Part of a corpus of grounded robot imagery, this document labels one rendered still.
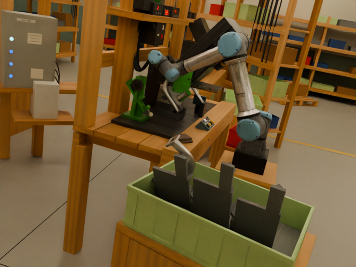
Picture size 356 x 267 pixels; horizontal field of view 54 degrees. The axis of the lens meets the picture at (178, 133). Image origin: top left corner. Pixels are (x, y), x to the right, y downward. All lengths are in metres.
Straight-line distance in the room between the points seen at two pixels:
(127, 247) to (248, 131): 0.78
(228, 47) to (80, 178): 1.15
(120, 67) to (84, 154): 0.61
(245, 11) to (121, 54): 3.39
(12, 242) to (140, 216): 1.43
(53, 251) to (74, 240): 0.18
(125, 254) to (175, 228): 0.28
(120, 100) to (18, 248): 1.15
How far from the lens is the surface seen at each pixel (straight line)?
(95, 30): 1.95
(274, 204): 1.18
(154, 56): 1.94
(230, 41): 1.73
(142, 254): 1.40
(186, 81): 2.42
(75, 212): 2.32
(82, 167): 2.16
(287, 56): 5.03
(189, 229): 1.24
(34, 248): 2.56
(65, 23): 8.78
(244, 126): 1.74
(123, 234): 1.42
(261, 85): 4.96
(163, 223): 1.29
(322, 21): 10.75
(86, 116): 2.04
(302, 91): 9.54
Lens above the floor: 1.58
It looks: 19 degrees down
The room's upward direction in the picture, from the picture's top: 11 degrees clockwise
